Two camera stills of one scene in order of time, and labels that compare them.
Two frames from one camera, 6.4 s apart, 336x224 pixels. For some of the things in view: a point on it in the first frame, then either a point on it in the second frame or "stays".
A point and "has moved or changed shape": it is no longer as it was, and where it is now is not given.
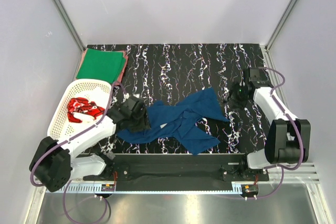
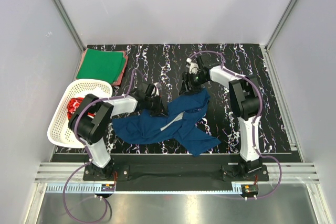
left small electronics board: (107, 187) stays
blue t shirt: (179, 121) has moved or changed shape
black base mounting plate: (178, 168) stays
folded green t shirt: (98, 64) stays
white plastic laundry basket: (60, 128) stays
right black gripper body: (237, 96) to (195, 80)
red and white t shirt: (77, 105) stays
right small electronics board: (250, 188) stays
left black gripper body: (139, 122) to (154, 106)
